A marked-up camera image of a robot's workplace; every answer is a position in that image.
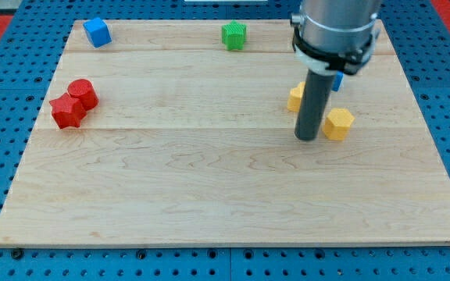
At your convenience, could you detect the blue triangle block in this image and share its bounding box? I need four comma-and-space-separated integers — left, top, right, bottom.
332, 71, 345, 92

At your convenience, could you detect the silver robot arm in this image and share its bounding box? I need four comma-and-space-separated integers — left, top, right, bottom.
290, 0, 381, 76

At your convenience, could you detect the yellow heart block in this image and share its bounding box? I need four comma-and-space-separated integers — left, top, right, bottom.
286, 82, 305, 112

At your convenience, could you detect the yellow hexagon block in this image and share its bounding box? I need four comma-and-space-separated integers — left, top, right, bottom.
322, 108, 355, 141

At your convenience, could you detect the light wooden board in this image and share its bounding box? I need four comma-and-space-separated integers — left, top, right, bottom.
0, 20, 450, 248

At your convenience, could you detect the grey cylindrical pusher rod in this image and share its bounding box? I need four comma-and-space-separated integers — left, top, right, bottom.
295, 70, 336, 141

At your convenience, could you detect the green star block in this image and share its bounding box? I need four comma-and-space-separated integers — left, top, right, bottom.
221, 20, 247, 51

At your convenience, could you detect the red cylinder block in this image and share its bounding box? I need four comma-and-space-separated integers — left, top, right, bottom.
67, 79, 99, 111

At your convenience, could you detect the red star block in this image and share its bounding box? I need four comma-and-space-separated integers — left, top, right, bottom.
49, 93, 87, 129

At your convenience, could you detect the blue cube block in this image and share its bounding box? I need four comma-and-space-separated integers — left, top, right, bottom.
83, 17, 112, 48

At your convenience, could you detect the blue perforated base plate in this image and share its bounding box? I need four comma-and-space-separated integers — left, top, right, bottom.
0, 0, 450, 280

